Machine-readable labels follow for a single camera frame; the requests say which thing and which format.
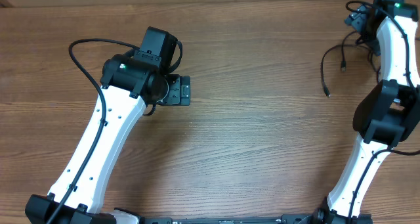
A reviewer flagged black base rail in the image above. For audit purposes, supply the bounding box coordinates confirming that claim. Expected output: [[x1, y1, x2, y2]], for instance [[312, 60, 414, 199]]
[[140, 213, 373, 224]]

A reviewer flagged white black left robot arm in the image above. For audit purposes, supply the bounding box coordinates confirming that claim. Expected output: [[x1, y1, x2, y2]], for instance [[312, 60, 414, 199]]
[[25, 27, 191, 223]]

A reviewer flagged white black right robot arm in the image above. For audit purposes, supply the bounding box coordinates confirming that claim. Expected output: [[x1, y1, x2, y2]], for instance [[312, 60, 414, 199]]
[[292, 0, 419, 223]]

